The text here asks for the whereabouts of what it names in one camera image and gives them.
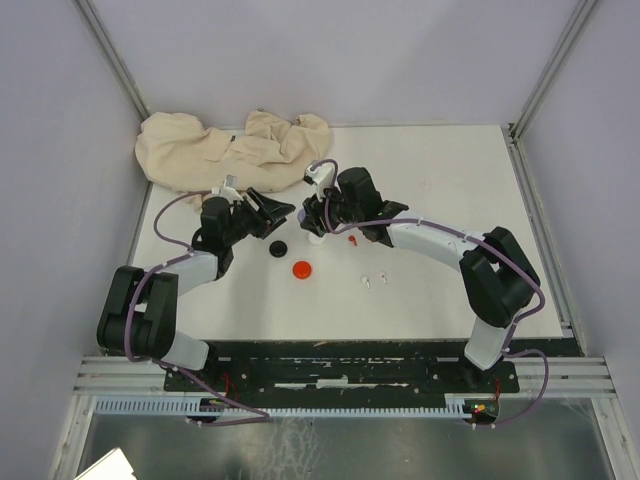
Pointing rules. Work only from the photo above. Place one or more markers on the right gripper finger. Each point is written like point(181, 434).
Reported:
point(315, 233)
point(308, 206)

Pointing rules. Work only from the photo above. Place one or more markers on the right aluminium frame post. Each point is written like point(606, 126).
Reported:
point(576, 26)

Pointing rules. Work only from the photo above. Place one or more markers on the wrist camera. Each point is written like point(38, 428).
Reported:
point(227, 186)
point(321, 177)

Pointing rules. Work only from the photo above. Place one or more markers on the beige crumpled cloth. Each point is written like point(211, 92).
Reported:
point(175, 151)

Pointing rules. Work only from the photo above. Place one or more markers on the left aluminium frame post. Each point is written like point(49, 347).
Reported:
point(97, 29)

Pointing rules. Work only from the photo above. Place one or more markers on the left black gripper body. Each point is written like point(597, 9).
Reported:
point(246, 220)

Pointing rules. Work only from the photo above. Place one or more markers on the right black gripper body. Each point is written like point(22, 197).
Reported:
point(336, 209)

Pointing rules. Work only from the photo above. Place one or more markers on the red earbud charging case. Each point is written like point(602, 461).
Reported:
point(302, 269)

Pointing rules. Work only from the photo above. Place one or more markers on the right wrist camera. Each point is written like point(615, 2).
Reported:
point(321, 177)

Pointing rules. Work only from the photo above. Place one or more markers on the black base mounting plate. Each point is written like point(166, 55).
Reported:
point(337, 374)

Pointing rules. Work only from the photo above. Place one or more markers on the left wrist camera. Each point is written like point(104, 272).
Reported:
point(227, 186)

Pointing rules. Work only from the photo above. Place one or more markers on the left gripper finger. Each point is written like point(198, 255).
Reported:
point(270, 197)
point(270, 223)

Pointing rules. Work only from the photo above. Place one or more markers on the white paper sheet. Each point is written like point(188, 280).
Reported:
point(112, 466)

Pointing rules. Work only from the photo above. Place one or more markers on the black earbud charging case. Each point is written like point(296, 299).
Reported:
point(278, 249)

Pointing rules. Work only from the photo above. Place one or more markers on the white earbud charging case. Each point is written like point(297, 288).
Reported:
point(316, 240)

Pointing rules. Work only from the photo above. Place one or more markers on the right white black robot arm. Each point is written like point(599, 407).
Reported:
point(501, 285)

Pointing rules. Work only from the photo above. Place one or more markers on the aluminium frame post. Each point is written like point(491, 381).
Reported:
point(97, 29)
point(576, 26)

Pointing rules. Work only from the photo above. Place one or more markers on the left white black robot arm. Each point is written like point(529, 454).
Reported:
point(139, 318)

